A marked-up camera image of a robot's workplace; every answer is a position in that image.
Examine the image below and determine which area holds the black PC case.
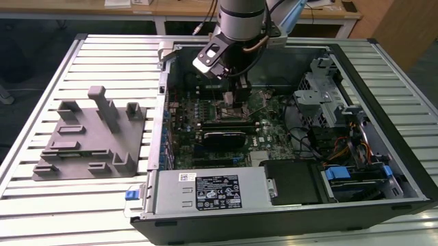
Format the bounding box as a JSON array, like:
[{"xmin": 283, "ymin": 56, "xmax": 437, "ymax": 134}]
[{"xmin": 129, "ymin": 37, "xmax": 438, "ymax": 245}]

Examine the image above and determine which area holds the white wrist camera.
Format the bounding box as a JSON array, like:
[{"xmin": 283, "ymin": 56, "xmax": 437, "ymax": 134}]
[{"xmin": 191, "ymin": 40, "xmax": 231, "ymax": 79}]

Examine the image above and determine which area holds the moulded parts rack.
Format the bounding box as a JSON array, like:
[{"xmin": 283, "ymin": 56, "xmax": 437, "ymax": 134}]
[{"xmin": 31, "ymin": 86, "xmax": 149, "ymax": 181}]

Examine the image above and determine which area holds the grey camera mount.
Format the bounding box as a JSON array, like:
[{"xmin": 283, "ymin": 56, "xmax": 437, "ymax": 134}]
[{"xmin": 266, "ymin": 27, "xmax": 289, "ymax": 49}]

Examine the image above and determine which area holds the wooden desk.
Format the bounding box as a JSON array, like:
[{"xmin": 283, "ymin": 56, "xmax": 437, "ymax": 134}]
[{"xmin": 0, "ymin": 0, "xmax": 365, "ymax": 39}]

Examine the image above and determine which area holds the black CPU socket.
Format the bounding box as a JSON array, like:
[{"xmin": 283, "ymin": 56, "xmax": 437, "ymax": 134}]
[{"xmin": 214, "ymin": 101, "xmax": 253, "ymax": 121}]

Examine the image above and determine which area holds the silver power supply unit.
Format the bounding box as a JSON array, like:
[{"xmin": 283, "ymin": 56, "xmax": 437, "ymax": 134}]
[{"xmin": 147, "ymin": 168, "xmax": 277, "ymax": 215}]

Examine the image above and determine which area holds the wooden cabinet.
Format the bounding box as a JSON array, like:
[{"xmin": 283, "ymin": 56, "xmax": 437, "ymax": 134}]
[{"xmin": 350, "ymin": 0, "xmax": 438, "ymax": 74}]

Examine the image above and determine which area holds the black graphics card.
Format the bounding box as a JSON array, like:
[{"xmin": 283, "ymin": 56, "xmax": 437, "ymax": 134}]
[{"xmin": 202, "ymin": 131, "xmax": 249, "ymax": 150}]

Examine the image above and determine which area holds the black cable bundle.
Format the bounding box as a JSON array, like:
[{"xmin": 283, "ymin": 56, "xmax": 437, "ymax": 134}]
[{"xmin": 287, "ymin": 127, "xmax": 330, "ymax": 162}]

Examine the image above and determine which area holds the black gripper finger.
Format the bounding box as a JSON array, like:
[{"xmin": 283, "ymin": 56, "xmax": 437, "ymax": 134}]
[
  {"xmin": 238, "ymin": 75, "xmax": 254, "ymax": 110},
  {"xmin": 226, "ymin": 74, "xmax": 239, "ymax": 94}
]

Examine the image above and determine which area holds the blue disk carrier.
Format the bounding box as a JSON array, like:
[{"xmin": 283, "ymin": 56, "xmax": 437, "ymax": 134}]
[{"xmin": 323, "ymin": 166, "xmax": 352, "ymax": 181}]

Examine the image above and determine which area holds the black plastic shroud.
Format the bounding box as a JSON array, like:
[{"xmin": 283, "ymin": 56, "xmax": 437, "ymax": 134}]
[{"xmin": 262, "ymin": 159, "xmax": 325, "ymax": 206}]

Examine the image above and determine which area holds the thin cable with plug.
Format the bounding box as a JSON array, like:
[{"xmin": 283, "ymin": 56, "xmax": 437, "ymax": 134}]
[{"xmin": 191, "ymin": 0, "xmax": 221, "ymax": 34}]

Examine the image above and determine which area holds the green motherboard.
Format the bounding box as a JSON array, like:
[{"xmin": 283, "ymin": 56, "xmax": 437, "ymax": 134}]
[{"xmin": 167, "ymin": 86, "xmax": 295, "ymax": 171}]

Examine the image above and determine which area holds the white flat box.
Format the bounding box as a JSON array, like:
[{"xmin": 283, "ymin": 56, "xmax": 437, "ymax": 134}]
[{"xmin": 103, "ymin": 0, "xmax": 131, "ymax": 8}]

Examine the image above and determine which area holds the metal socket cover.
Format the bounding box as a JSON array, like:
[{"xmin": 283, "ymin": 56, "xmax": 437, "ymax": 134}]
[{"xmin": 251, "ymin": 88, "xmax": 274, "ymax": 116}]

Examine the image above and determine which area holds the silver chipset heatsink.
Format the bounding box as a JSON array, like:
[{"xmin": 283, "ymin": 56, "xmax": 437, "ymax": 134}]
[{"xmin": 251, "ymin": 150, "xmax": 271, "ymax": 165}]

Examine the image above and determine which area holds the coloured power wire bundle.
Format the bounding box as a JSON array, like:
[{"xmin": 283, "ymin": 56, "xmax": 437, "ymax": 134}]
[{"xmin": 329, "ymin": 121, "xmax": 376, "ymax": 161}]

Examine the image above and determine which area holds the silver drive cage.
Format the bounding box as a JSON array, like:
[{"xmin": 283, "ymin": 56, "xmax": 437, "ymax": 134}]
[{"xmin": 293, "ymin": 58, "xmax": 356, "ymax": 129}]

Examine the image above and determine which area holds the black disk drive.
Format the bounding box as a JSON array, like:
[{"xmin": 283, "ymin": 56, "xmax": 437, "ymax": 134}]
[{"xmin": 330, "ymin": 176, "xmax": 405, "ymax": 203}]

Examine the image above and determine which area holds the green RAM stick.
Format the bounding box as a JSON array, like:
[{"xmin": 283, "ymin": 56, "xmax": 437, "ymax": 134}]
[{"xmin": 56, "ymin": 150, "xmax": 94, "ymax": 157}]

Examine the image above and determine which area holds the grey metal leg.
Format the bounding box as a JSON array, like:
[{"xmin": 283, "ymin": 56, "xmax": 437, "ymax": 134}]
[{"xmin": 0, "ymin": 84, "xmax": 15, "ymax": 105}]

